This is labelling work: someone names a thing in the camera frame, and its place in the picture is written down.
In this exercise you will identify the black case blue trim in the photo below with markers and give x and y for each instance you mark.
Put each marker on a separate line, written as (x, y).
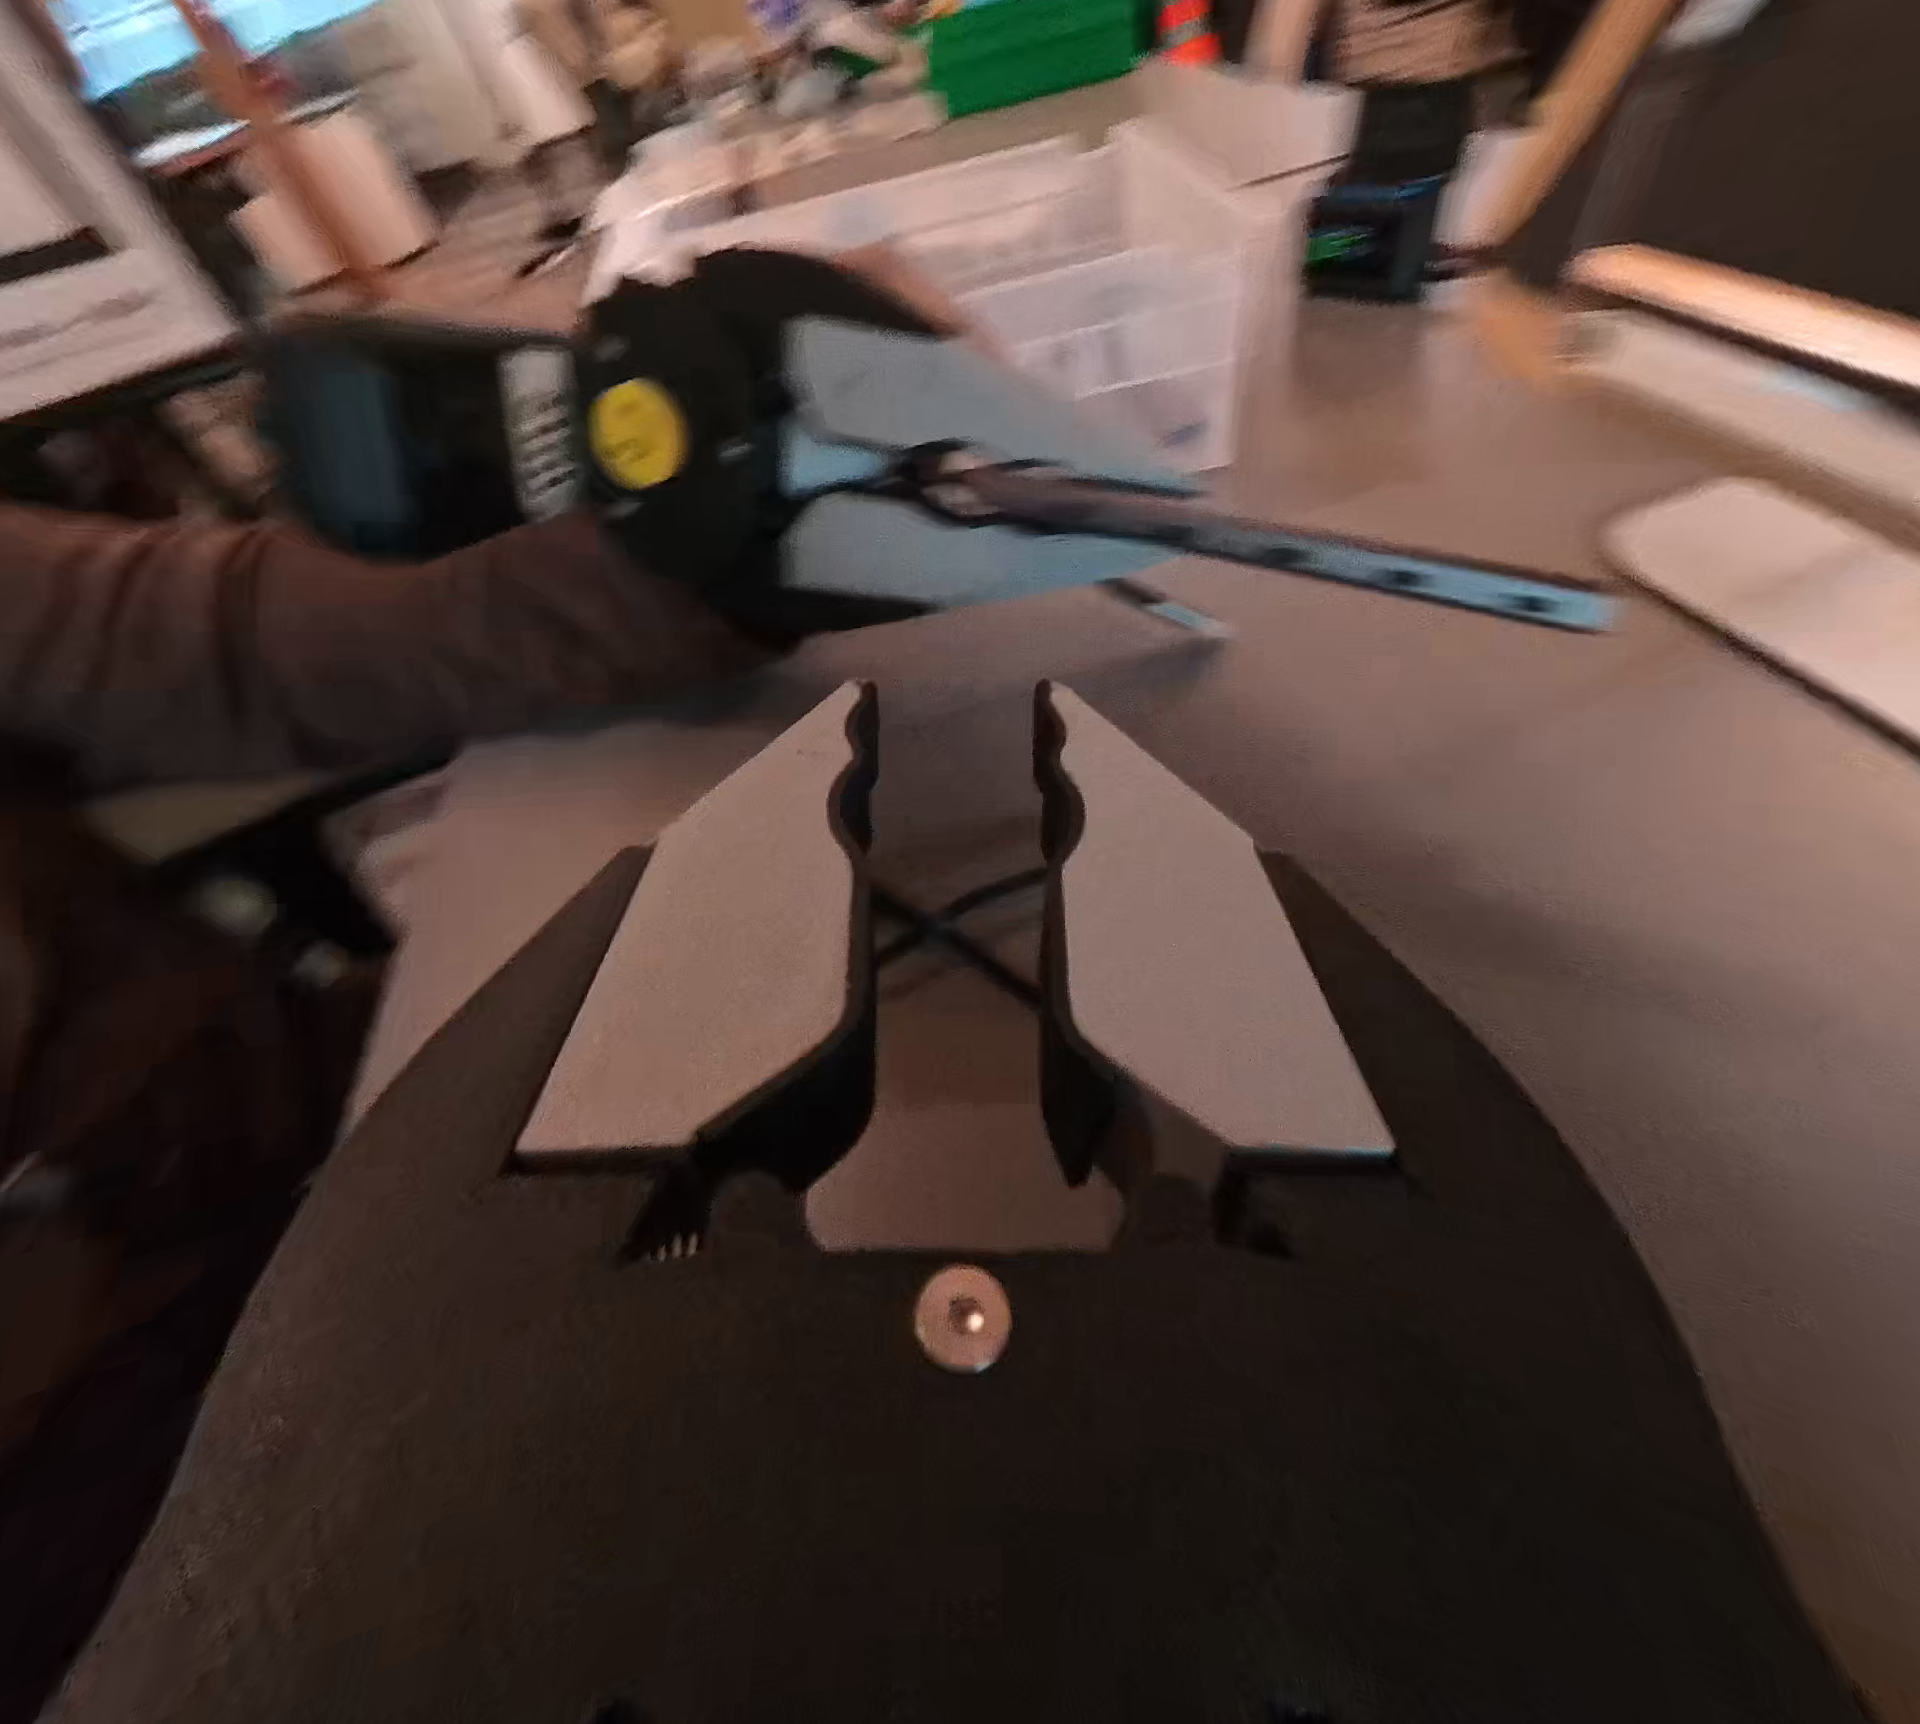
(1373, 239)

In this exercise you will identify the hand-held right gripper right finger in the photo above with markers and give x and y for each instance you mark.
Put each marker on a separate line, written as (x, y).
(1201, 975)

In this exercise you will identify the wooden book stand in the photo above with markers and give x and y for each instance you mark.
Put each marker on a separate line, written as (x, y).
(1634, 28)

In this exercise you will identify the person's torso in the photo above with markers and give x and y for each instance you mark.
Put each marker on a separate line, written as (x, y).
(91, 1154)

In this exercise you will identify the clear plastic bin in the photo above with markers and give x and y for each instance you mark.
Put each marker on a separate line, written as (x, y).
(1051, 255)

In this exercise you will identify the grey usb hub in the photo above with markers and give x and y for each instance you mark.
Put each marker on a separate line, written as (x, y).
(1350, 563)

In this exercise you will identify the person's left forearm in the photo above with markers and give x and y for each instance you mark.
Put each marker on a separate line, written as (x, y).
(300, 645)

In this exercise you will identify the black paper sheet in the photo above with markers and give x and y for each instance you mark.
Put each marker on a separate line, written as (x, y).
(1830, 134)

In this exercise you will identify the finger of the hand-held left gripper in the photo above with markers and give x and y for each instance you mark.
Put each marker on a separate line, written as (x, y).
(901, 563)
(931, 388)

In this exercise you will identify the person's left hand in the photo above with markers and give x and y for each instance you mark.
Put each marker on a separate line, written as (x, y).
(923, 292)

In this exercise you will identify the green plastic crate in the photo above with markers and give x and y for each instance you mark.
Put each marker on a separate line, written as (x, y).
(1035, 44)

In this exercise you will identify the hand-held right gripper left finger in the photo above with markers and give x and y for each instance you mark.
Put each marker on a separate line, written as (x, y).
(705, 975)

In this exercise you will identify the orange striped cone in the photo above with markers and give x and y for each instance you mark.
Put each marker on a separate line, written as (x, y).
(1188, 6)

